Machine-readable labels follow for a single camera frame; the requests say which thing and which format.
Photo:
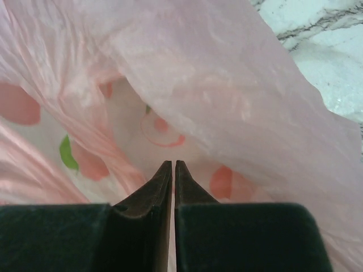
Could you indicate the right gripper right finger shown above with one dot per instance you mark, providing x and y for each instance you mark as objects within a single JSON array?
[{"x": 211, "y": 236}]

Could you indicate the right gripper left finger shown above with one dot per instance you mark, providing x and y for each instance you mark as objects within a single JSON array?
[{"x": 132, "y": 235}]

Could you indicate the pink plastic bag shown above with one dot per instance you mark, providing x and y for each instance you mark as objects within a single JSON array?
[{"x": 96, "y": 94}]

